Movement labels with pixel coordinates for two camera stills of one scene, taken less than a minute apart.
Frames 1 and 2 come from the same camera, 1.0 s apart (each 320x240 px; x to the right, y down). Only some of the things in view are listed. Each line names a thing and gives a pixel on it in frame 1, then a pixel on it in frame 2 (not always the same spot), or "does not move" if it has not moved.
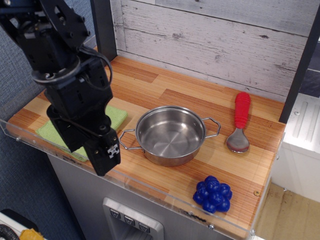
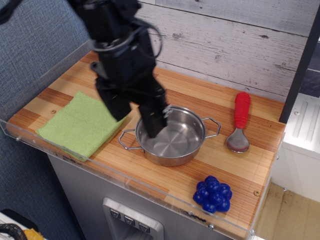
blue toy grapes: [212, 195] does not move
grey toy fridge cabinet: [116, 206] does not move
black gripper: [80, 90] -> [126, 69]
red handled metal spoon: [238, 142] does not move
